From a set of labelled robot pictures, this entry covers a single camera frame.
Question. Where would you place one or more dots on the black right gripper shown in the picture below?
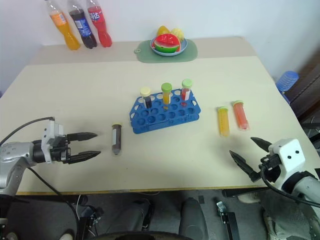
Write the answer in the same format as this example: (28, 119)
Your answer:
(269, 161)

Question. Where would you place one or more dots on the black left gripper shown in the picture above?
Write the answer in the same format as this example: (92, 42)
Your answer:
(59, 150)

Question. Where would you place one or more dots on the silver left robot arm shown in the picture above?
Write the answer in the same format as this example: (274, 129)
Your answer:
(10, 160)

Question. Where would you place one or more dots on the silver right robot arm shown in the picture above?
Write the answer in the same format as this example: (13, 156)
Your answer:
(303, 197)

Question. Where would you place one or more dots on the dark brown tube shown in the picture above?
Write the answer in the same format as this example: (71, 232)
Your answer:
(116, 138)

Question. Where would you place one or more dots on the red-orange tube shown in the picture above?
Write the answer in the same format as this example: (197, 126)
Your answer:
(241, 115)

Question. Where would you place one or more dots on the yellow-orange tube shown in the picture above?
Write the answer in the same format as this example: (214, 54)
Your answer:
(223, 121)

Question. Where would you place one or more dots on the dark liquid tube cream cap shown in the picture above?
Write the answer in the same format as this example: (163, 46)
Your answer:
(147, 98)

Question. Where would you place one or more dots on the blue test tube rack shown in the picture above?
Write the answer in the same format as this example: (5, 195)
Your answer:
(165, 112)

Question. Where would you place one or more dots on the red liquid tube green cap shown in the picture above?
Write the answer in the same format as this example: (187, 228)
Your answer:
(186, 91)

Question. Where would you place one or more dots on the orange liquid tube green cap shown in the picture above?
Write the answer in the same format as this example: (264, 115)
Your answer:
(166, 94)

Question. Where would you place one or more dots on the blue water jug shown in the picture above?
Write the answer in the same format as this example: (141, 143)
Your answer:
(286, 81)

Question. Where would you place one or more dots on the dark wooden cabinet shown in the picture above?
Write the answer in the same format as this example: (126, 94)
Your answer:
(306, 90)

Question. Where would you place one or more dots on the dark rounded shape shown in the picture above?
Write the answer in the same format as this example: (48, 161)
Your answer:
(193, 217)

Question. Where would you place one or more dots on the green placemat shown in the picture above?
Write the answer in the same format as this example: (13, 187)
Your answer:
(143, 53)

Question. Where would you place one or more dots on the dark cola bottle blue label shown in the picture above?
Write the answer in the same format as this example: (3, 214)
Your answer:
(82, 26)

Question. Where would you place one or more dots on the orange soda bottle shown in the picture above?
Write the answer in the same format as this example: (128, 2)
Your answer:
(63, 27)

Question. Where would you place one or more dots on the blue fruit plate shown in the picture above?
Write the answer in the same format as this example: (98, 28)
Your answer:
(160, 51)

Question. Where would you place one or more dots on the red soda bottle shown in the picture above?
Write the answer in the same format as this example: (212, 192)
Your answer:
(100, 23)

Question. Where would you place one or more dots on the toy watermelon slice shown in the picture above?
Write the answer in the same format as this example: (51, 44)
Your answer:
(166, 43)

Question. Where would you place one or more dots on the pale yellow toy fruit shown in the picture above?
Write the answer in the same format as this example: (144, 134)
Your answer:
(178, 33)

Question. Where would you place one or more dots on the yellow toy pepper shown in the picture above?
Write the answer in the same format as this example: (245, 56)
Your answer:
(162, 30)

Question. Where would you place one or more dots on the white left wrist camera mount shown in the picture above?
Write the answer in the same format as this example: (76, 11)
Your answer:
(51, 131)

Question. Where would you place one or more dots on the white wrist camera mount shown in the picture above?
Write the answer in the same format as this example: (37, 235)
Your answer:
(51, 131)
(287, 160)

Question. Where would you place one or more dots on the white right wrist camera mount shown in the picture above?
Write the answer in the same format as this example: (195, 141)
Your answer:
(287, 160)

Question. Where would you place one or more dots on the black table caster frame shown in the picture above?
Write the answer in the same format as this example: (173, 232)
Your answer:
(226, 217)
(87, 220)

